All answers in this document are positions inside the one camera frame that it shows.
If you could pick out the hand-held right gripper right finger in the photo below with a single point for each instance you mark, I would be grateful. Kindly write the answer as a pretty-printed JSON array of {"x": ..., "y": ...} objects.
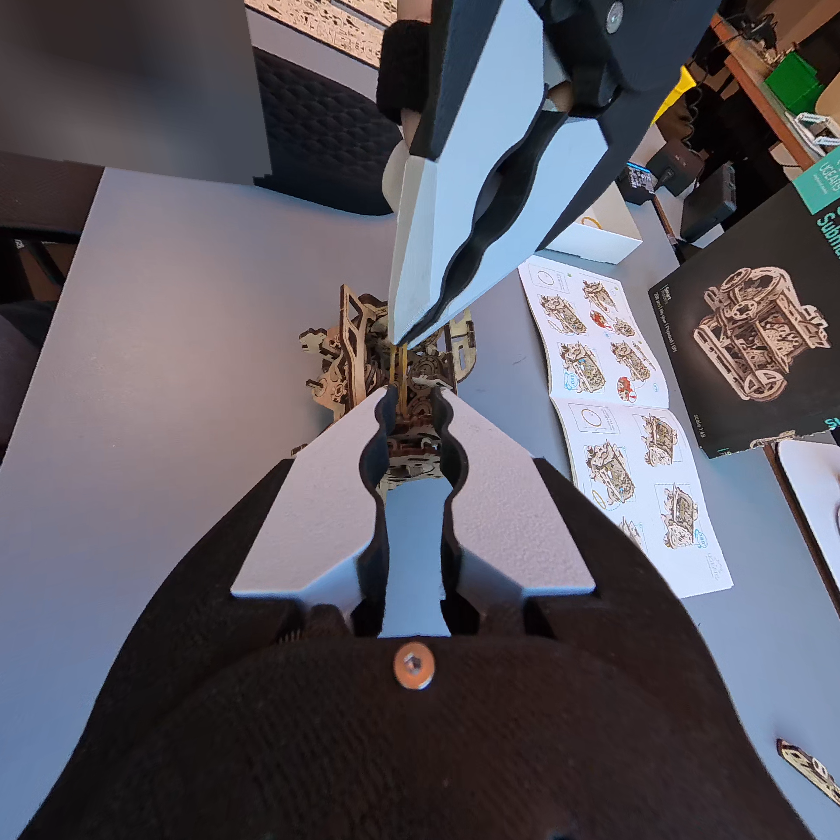
[{"x": 512, "y": 518}]

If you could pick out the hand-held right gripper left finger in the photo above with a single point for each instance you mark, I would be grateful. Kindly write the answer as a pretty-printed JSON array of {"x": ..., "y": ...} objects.
[{"x": 308, "y": 518}]

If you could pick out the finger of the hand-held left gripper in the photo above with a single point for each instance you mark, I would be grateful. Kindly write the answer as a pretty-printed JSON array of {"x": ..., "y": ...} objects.
[
  {"x": 472, "y": 131},
  {"x": 558, "y": 197}
]

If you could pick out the wooden mechanical model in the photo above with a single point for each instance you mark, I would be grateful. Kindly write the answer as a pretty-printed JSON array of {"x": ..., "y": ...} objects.
[{"x": 348, "y": 367}]

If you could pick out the thin wooden stick piece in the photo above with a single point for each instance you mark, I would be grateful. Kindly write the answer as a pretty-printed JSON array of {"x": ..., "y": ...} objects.
[{"x": 396, "y": 367}]

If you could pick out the black model kit box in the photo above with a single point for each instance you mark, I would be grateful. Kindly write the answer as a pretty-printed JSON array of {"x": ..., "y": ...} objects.
[{"x": 754, "y": 341}]

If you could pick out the small wooden model part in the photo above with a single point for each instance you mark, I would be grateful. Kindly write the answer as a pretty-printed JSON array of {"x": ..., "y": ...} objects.
[{"x": 810, "y": 774}]

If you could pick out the person's left hand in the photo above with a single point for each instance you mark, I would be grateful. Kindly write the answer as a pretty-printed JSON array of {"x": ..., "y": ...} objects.
[{"x": 411, "y": 131}]

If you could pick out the small white box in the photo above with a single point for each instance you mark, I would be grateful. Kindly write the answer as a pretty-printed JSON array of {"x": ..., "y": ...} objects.
[{"x": 604, "y": 243}]

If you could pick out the black power adapter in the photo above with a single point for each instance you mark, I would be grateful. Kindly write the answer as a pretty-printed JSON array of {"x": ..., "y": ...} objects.
[{"x": 676, "y": 167}]

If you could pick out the wooden shelf board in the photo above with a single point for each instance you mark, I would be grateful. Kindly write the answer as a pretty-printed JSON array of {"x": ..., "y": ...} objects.
[{"x": 761, "y": 98}]

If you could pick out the black device box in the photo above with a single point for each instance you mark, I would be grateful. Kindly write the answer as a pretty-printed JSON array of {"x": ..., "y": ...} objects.
[{"x": 709, "y": 203}]

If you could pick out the instruction booklet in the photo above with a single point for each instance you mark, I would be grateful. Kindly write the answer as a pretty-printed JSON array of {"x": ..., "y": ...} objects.
[{"x": 617, "y": 407}]

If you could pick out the green storage bin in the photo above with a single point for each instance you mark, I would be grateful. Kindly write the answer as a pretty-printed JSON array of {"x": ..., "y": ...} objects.
[{"x": 794, "y": 82}]

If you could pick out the black quilted wrist rest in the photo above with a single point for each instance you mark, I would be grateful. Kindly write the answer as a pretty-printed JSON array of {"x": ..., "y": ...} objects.
[{"x": 315, "y": 131}]

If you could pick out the laser cut plywood sheet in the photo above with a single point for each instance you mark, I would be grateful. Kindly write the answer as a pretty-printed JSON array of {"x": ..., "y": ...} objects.
[{"x": 315, "y": 19}]

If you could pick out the white plywood sheet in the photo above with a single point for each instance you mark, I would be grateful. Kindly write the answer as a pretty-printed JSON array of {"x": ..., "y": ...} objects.
[{"x": 810, "y": 499}]

